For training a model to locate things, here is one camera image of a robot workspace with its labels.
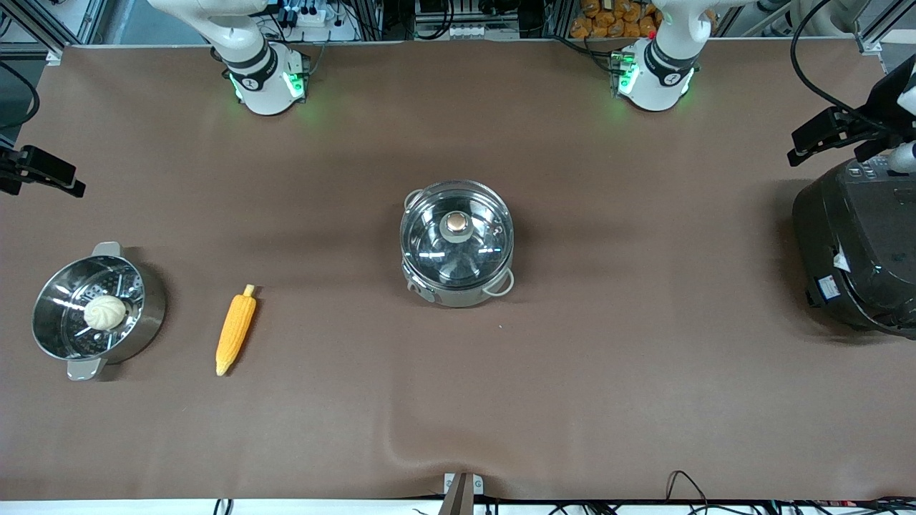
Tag yellow corn cob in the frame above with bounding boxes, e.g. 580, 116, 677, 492
215, 284, 258, 377

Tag glass pot lid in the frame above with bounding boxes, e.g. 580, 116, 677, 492
399, 180, 515, 290

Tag steel steamer pot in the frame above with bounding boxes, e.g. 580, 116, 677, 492
31, 241, 167, 382

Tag steel electric cooking pot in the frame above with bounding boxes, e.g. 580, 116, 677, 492
399, 180, 516, 309

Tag black rice cooker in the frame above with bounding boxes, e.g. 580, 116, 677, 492
791, 157, 916, 338

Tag white steamed bun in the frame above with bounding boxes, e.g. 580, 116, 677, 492
84, 295, 128, 332

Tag orange snack packets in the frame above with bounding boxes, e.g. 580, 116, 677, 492
569, 0, 716, 40

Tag white power strip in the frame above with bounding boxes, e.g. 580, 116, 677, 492
445, 24, 520, 41

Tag brown table mat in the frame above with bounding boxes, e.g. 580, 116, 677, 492
0, 39, 916, 501

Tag aluminium frame profile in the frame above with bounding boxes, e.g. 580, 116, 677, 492
855, 0, 916, 57
0, 0, 108, 67

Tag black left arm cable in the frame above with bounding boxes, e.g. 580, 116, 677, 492
790, 0, 892, 133

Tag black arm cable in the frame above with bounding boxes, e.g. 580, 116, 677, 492
0, 61, 41, 131
790, 0, 892, 133

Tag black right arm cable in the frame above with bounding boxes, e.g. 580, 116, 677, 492
0, 61, 41, 131

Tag black looped cable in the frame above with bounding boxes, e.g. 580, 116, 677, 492
664, 470, 711, 510

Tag metal table bracket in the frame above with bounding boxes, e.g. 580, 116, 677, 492
443, 472, 484, 515

